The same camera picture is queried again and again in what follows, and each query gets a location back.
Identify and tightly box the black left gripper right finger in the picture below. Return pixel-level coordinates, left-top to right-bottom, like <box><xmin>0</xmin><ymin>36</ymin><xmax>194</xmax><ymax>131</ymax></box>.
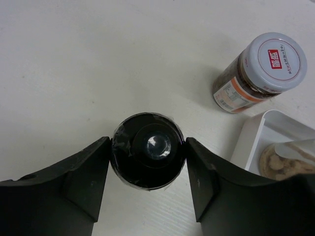
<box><xmin>186</xmin><ymin>137</ymin><xmax>315</xmax><ymax>236</ymax></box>

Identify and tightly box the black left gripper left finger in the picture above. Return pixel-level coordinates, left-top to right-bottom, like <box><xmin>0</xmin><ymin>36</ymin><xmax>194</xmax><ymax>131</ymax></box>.
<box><xmin>0</xmin><ymin>137</ymin><xmax>110</xmax><ymax>236</ymax></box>

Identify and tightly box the black grinder top bottle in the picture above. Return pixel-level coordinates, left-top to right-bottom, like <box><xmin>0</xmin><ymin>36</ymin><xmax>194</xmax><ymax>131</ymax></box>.
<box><xmin>259</xmin><ymin>139</ymin><xmax>315</xmax><ymax>181</ymax></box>

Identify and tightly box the black grinder bottle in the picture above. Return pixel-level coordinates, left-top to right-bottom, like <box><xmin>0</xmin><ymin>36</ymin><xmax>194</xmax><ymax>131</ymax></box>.
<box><xmin>259</xmin><ymin>139</ymin><xmax>315</xmax><ymax>181</ymax></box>
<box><xmin>110</xmin><ymin>112</ymin><xmax>186</xmax><ymax>191</ymax></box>

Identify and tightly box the white lid orange label jar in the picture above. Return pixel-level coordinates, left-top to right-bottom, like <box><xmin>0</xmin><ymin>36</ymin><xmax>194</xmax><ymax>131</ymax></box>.
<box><xmin>212</xmin><ymin>32</ymin><xmax>307</xmax><ymax>113</ymax></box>

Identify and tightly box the white compartment organizer tray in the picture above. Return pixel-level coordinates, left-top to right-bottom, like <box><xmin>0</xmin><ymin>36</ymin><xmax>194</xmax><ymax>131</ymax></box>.
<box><xmin>230</xmin><ymin>110</ymin><xmax>315</xmax><ymax>175</ymax></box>

